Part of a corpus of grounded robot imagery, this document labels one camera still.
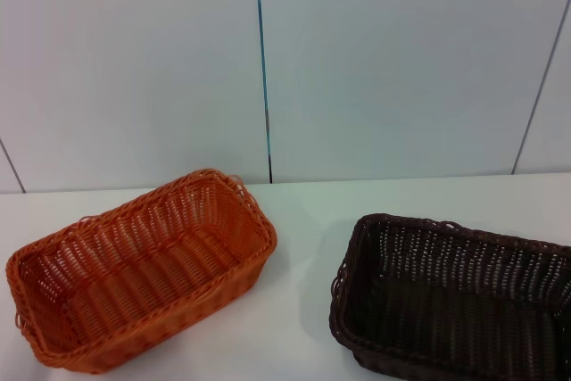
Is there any orange woven plastic basket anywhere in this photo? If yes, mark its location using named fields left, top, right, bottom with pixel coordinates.
left=4, top=168, right=278, bottom=376

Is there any dark brown woven basket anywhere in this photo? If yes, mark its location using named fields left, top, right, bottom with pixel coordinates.
left=328, top=213, right=571, bottom=381

